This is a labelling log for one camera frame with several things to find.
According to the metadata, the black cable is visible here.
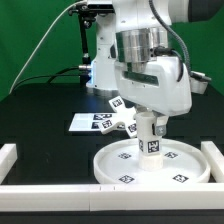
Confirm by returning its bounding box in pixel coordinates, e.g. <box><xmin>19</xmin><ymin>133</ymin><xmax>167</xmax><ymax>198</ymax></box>
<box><xmin>13</xmin><ymin>66</ymin><xmax>83</xmax><ymax>88</ymax></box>

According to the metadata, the white right fence bar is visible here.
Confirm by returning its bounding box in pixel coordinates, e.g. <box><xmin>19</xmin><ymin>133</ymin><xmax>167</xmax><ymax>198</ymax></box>
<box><xmin>201</xmin><ymin>141</ymin><xmax>224</xmax><ymax>183</ymax></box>

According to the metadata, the black camera stand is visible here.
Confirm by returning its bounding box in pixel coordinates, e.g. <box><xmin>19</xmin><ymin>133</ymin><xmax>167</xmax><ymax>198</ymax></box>
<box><xmin>68</xmin><ymin>0</ymin><xmax>116</xmax><ymax>90</ymax></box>

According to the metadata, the white cable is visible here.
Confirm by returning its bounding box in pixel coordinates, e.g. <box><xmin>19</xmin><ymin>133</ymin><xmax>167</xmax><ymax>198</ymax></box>
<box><xmin>8</xmin><ymin>1</ymin><xmax>88</xmax><ymax>95</ymax></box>

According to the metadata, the white left fence bar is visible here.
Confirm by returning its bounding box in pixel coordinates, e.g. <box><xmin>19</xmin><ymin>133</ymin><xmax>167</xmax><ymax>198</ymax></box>
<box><xmin>0</xmin><ymin>144</ymin><xmax>17</xmax><ymax>184</ymax></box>

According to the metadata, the white fence bar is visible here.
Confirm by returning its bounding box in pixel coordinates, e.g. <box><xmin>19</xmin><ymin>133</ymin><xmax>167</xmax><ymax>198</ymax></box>
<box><xmin>0</xmin><ymin>144</ymin><xmax>17</xmax><ymax>184</ymax></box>
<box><xmin>0</xmin><ymin>183</ymin><xmax>224</xmax><ymax>212</ymax></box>
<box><xmin>201</xmin><ymin>141</ymin><xmax>224</xmax><ymax>183</ymax></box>

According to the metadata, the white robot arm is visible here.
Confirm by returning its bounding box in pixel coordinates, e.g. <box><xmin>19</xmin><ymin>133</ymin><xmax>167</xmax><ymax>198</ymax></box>
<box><xmin>87</xmin><ymin>0</ymin><xmax>224</xmax><ymax>136</ymax></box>

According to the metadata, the white front fence bar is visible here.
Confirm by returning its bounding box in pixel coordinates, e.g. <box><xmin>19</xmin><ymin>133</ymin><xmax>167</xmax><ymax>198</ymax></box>
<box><xmin>0</xmin><ymin>183</ymin><xmax>224</xmax><ymax>212</ymax></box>

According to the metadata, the white round table top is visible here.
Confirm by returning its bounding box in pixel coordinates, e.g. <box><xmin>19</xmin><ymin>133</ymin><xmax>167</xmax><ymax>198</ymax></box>
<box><xmin>93</xmin><ymin>139</ymin><xmax>210</xmax><ymax>185</ymax></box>

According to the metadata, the white cross-shaped table base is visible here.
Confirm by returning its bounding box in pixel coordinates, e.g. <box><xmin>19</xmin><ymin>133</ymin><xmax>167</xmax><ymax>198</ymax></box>
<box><xmin>98</xmin><ymin>96</ymin><xmax>137</xmax><ymax>138</ymax></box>

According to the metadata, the white marker sheet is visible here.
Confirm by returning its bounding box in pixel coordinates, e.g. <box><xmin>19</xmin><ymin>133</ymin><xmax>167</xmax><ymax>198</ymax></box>
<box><xmin>69</xmin><ymin>113</ymin><xmax>115</xmax><ymax>132</ymax></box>

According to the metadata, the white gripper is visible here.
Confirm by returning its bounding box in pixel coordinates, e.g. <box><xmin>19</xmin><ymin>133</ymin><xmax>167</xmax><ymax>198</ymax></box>
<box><xmin>115</xmin><ymin>56</ymin><xmax>192</xmax><ymax>136</ymax></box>

